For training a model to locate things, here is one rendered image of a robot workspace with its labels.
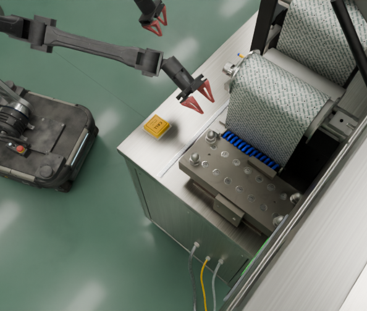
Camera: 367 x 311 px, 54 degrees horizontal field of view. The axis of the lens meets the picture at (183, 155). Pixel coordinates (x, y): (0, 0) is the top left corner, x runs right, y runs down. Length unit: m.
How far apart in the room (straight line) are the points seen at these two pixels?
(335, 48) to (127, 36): 2.07
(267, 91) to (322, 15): 0.25
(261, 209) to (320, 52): 0.49
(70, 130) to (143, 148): 0.96
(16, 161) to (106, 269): 0.79
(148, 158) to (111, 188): 0.98
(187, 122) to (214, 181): 0.33
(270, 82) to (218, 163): 0.32
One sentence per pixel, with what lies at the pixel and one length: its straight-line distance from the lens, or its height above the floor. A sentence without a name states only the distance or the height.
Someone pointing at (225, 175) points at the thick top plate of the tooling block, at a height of 1.03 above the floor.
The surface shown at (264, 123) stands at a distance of 1.07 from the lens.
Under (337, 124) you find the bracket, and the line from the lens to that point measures 0.99.
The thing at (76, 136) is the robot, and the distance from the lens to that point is 2.20.
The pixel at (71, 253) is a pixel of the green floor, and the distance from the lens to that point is 2.21.
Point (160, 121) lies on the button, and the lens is 1.36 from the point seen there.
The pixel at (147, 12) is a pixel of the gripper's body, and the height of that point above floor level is 1.14.
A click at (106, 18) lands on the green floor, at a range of 3.12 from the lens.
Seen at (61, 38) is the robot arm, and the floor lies 1.21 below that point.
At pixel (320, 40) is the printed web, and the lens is 1.12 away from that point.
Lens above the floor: 2.08
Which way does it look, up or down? 64 degrees down
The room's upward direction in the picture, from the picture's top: 1 degrees counter-clockwise
